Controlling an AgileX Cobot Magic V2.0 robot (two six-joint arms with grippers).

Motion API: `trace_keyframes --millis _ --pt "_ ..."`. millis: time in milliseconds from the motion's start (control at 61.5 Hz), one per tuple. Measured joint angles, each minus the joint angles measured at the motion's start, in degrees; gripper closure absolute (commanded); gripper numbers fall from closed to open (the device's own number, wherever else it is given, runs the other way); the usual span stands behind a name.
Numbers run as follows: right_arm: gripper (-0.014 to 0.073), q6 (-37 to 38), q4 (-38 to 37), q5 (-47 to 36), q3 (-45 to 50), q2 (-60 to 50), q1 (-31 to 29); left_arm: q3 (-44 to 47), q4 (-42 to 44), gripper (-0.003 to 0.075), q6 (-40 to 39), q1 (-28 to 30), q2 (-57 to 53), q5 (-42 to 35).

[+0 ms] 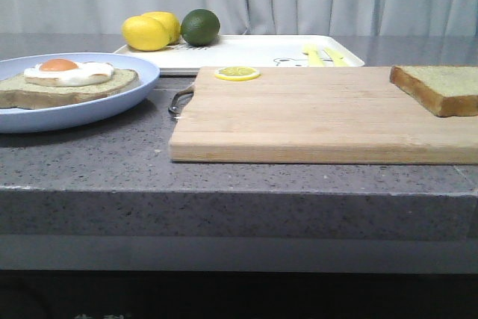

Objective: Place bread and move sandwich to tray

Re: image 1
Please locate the yellow lemon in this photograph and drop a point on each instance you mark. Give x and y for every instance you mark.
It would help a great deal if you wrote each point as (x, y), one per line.
(145, 33)
(169, 21)

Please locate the yellow plastic fork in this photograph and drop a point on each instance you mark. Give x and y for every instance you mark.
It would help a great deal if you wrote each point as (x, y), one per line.
(311, 51)

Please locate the white tray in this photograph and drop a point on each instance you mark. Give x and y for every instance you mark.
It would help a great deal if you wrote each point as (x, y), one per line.
(245, 50)

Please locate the fried egg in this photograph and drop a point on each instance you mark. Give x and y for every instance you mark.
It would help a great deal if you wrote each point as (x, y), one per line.
(61, 72)

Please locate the metal cutting board handle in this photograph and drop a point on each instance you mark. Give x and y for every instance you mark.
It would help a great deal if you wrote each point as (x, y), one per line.
(174, 108)

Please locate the green lime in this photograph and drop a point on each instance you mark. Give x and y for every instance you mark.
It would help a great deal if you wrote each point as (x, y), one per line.
(200, 27)

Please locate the bread slice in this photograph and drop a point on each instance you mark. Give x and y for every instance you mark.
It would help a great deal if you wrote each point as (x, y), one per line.
(16, 92)
(444, 90)

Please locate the light blue plate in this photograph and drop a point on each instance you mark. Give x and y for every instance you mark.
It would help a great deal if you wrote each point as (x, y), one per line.
(17, 120)

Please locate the lemon slice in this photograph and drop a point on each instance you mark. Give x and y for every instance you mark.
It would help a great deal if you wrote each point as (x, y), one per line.
(237, 73)

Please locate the wooden cutting board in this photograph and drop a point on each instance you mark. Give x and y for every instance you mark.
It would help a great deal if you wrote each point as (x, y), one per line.
(334, 115)

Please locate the rear yellow lemon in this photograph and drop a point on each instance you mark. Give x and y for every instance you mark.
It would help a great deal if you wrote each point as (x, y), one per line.
(169, 21)

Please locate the yellow plastic knife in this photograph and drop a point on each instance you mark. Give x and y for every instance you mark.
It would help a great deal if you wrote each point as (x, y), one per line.
(336, 57)

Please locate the front yellow lemon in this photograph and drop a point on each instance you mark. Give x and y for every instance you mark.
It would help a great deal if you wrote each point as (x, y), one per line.
(145, 33)

